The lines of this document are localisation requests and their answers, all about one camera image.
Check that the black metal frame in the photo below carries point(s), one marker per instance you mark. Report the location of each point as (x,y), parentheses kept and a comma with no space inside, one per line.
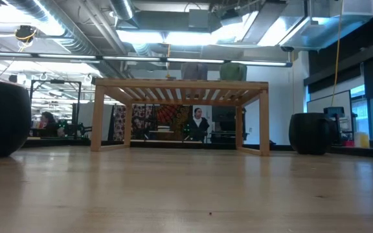
(76,97)

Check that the grey ceramic mug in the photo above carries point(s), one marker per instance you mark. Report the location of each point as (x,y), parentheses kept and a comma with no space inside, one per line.
(194,72)

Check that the round silver air duct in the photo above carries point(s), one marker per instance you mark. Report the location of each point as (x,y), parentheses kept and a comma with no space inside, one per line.
(123,8)

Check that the large dark screen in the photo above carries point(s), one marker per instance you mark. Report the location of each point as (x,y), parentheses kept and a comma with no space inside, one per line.
(225,123)

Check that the yellow container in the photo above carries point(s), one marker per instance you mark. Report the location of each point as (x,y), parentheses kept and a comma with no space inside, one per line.
(362,140)

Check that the small dark monitor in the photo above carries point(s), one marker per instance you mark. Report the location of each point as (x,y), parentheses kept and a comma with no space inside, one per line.
(333,111)

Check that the person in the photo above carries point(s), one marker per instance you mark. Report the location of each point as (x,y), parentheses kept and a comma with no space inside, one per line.
(49,123)
(197,126)

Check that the black round mug beige base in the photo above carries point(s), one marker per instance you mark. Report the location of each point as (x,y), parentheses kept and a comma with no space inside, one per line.
(309,134)

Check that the dome security camera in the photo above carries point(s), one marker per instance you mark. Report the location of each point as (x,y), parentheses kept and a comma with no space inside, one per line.
(287,48)

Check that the patterned hanging cloth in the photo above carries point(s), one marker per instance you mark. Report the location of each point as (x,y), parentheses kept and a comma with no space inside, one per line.
(141,121)

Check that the wooden slatted rack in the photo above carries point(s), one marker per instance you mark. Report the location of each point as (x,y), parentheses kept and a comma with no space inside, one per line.
(180,84)

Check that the large black round mug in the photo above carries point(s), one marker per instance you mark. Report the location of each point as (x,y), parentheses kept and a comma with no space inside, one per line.
(2,119)

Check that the white cabinet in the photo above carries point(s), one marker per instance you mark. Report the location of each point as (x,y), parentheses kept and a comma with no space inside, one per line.
(104,121)

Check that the long ceiling light strip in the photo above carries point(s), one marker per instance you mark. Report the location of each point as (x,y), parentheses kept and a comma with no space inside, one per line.
(193,60)

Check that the mint green ceramic mug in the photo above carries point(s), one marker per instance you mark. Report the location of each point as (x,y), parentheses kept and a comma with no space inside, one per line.
(233,72)

